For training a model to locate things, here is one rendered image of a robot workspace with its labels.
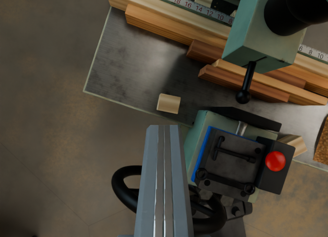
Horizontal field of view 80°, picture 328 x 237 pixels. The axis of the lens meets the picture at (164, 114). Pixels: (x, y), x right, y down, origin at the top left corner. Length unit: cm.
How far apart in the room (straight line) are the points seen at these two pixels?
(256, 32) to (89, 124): 120
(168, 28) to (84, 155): 113
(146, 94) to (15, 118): 122
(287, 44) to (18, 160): 150
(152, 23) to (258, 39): 19
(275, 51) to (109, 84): 28
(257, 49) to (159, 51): 20
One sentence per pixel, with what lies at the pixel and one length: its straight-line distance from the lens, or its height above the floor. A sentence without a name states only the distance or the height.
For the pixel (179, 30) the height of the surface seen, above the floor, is 94.
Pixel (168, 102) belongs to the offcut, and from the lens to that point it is 36.
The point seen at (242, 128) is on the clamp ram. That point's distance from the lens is 37.
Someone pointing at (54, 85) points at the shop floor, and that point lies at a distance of 143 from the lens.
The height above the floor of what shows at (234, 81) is 95.
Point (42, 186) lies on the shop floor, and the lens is 154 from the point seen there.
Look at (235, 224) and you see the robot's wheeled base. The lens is 143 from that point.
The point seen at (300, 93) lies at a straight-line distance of 44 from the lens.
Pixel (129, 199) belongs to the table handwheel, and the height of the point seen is 92.
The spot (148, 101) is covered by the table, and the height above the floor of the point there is 90.
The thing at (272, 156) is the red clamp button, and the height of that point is 102.
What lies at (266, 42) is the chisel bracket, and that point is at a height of 107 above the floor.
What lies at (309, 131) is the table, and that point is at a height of 90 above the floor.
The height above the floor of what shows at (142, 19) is 94.
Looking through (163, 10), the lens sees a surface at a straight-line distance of 39.
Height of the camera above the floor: 130
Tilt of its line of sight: 85 degrees down
